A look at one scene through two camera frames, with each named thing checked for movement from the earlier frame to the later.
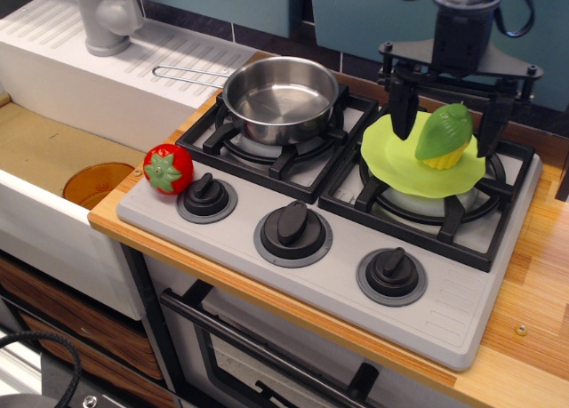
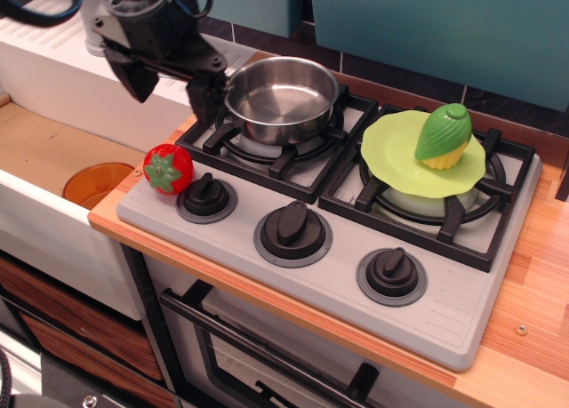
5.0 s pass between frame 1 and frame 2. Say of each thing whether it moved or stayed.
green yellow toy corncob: stayed
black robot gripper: moved
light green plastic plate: stayed
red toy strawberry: stayed
